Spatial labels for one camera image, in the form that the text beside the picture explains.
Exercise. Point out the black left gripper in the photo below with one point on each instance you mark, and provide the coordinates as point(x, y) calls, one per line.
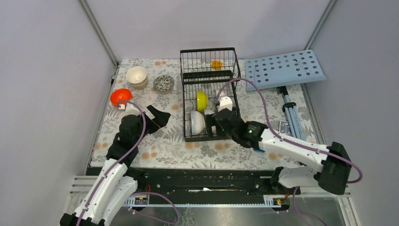
point(160, 120)

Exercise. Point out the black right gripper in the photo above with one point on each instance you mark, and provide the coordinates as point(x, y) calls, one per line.
point(210, 121)

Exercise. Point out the white bowl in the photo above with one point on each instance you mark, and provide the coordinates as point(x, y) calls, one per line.
point(208, 112)
point(197, 122)

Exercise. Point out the pink patterned bowl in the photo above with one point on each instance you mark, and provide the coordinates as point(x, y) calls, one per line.
point(163, 83)

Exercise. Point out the plain beige bowl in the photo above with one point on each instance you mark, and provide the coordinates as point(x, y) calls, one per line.
point(140, 85)

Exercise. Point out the orange bowl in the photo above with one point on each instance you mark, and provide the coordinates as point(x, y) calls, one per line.
point(120, 94)

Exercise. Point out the black wire dish rack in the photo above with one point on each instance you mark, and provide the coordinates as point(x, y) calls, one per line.
point(197, 75)

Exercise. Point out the beige patterned bowl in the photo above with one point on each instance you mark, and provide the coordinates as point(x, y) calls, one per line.
point(136, 75)

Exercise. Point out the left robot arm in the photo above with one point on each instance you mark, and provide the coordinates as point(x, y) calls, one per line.
point(115, 183)

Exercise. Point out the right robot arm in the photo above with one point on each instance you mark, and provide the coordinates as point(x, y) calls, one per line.
point(326, 166)

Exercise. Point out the yellow-green bowl in rack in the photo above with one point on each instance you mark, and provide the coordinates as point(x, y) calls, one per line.
point(202, 101)

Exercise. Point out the floral table mat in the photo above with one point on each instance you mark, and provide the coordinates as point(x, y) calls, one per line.
point(166, 148)

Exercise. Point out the blue card deck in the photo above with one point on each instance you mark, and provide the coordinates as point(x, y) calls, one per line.
point(284, 128)

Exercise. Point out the yellow toy block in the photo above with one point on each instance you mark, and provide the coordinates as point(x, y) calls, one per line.
point(216, 65)

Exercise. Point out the blue tripod legs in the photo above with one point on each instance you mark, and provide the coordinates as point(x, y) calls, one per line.
point(290, 111)

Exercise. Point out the blue perforated stand tray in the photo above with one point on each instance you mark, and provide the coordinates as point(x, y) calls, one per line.
point(284, 69)

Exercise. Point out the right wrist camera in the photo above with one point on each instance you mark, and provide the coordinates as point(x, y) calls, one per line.
point(225, 102)

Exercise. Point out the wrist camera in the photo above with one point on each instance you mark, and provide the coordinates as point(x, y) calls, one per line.
point(129, 109)
point(225, 102)

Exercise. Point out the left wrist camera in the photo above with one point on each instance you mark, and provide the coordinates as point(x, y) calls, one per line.
point(129, 109)

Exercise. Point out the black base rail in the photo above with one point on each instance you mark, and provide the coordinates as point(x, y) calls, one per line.
point(210, 186)

